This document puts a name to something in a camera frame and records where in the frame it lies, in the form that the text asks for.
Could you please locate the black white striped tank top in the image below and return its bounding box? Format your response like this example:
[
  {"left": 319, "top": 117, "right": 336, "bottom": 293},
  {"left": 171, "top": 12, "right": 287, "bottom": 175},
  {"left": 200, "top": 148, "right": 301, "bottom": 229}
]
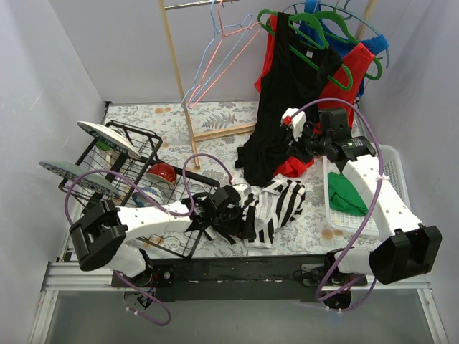
[{"left": 240, "top": 174, "right": 306, "bottom": 249}]

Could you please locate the floral tablecloth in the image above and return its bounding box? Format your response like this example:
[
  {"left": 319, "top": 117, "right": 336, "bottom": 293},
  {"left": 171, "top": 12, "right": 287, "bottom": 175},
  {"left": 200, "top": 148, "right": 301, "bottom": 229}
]
[{"left": 73, "top": 100, "right": 387, "bottom": 259}]

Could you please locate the blue white bowl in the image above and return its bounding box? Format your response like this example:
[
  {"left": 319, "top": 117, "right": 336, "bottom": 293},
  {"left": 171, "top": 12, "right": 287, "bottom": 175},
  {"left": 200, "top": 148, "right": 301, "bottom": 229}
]
[{"left": 132, "top": 187, "right": 165, "bottom": 207}]

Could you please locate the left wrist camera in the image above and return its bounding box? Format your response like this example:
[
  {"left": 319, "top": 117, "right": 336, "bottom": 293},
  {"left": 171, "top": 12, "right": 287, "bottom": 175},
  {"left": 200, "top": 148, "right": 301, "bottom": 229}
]
[{"left": 233, "top": 183, "right": 252, "bottom": 197}]

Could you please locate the grey-green patterned plate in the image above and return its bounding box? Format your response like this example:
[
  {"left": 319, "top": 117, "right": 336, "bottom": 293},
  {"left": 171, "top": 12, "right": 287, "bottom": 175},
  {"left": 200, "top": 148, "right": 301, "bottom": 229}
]
[{"left": 38, "top": 161, "right": 121, "bottom": 196}]

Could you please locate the wooden clothes rack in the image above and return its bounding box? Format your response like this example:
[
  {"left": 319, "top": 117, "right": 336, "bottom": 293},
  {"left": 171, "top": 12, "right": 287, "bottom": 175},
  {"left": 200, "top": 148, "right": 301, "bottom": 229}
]
[{"left": 158, "top": 1, "right": 358, "bottom": 169}]

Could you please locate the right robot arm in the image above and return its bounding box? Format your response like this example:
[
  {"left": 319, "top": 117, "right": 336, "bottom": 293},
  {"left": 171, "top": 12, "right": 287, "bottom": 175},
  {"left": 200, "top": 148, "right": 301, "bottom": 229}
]
[{"left": 280, "top": 107, "right": 442, "bottom": 311}]

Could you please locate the green shirt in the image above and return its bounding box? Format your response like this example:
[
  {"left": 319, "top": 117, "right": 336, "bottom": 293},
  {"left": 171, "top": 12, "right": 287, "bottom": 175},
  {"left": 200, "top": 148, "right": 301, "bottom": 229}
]
[{"left": 327, "top": 172, "right": 368, "bottom": 216}]

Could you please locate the green hanger rear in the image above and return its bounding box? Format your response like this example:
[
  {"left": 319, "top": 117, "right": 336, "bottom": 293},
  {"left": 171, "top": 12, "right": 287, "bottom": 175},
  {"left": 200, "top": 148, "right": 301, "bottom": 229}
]
[{"left": 313, "top": 5, "right": 389, "bottom": 81}]

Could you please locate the pink wire hanger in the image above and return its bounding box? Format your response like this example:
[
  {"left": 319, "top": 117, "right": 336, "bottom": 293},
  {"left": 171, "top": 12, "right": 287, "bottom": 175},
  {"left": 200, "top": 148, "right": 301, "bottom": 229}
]
[{"left": 186, "top": 0, "right": 263, "bottom": 108}]

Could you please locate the white patterned plate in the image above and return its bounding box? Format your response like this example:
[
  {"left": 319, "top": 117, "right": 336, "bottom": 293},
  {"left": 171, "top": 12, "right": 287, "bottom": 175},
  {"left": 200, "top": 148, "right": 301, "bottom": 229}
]
[{"left": 77, "top": 121, "right": 141, "bottom": 159}]

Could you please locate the green hanger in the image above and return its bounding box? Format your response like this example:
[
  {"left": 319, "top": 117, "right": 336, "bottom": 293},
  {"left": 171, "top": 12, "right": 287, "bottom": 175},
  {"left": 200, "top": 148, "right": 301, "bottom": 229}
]
[
  {"left": 257, "top": 9, "right": 354, "bottom": 91},
  {"left": 313, "top": 5, "right": 389, "bottom": 81}
]

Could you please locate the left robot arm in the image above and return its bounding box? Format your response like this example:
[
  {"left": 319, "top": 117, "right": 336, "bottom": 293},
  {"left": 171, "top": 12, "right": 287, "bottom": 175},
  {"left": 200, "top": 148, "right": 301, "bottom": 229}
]
[{"left": 70, "top": 183, "right": 252, "bottom": 287}]

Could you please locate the black wire dish rack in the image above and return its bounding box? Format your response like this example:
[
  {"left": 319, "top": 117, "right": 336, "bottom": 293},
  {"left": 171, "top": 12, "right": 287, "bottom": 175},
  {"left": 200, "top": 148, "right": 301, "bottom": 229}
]
[{"left": 57, "top": 120, "right": 220, "bottom": 259}]

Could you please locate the green hanger front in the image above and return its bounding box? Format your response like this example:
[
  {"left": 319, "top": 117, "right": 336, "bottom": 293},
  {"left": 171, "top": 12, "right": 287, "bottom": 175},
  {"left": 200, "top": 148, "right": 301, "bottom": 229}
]
[{"left": 257, "top": 9, "right": 354, "bottom": 91}]

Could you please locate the red bowl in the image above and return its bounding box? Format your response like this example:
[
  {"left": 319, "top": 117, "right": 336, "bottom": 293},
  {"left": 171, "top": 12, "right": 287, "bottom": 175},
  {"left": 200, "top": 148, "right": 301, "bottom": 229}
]
[{"left": 145, "top": 162, "right": 177, "bottom": 186}]

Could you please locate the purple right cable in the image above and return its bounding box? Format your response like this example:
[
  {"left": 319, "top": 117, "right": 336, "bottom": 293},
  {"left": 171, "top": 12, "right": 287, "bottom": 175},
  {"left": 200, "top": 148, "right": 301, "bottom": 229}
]
[{"left": 285, "top": 98, "right": 387, "bottom": 312}]

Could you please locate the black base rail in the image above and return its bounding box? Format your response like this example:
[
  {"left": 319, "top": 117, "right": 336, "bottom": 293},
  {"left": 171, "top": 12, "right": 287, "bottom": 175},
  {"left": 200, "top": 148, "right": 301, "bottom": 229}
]
[{"left": 129, "top": 254, "right": 331, "bottom": 302}]

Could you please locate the blue wire hanger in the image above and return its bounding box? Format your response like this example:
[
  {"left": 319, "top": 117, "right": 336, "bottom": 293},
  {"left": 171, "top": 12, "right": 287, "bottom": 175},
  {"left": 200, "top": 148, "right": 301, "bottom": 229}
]
[{"left": 181, "top": 0, "right": 254, "bottom": 108}]

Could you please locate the red tank top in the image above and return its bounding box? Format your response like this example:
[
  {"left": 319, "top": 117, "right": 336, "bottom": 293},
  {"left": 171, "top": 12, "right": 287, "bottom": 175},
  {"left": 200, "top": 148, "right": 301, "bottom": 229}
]
[{"left": 235, "top": 12, "right": 374, "bottom": 186}]

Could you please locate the blue tank top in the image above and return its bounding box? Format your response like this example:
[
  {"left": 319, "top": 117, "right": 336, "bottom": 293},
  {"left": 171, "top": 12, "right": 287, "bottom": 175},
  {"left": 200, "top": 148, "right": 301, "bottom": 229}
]
[{"left": 298, "top": 0, "right": 390, "bottom": 99}]

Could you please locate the white plastic basket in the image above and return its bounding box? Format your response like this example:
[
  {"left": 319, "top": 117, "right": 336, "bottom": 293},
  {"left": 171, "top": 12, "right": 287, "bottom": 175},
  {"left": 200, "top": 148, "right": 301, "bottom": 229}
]
[{"left": 322, "top": 145, "right": 411, "bottom": 234}]

